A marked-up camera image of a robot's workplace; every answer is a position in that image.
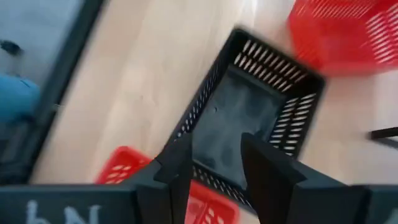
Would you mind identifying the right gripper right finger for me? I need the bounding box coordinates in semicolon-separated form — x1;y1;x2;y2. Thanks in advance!
241;132;368;224

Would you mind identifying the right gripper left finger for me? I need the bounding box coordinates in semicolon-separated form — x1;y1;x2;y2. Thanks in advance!
135;133;194;224

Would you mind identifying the orange plastic basket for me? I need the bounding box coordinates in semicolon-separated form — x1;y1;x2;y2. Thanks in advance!
95;145;241;224

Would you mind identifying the black plastic basket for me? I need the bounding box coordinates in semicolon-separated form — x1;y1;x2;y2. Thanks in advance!
163;27;326;215

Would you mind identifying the red plastic basket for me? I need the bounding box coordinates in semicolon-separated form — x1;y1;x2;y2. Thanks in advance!
288;0;398;77

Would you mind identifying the blue floor object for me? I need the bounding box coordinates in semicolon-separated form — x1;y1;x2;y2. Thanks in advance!
0;73;41;125

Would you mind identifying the wooden shelf black metal frame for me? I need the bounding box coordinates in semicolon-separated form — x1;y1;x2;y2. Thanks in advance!
369;126;398;142

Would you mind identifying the black metal table frame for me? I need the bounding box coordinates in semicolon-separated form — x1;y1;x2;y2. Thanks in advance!
0;0;105;186

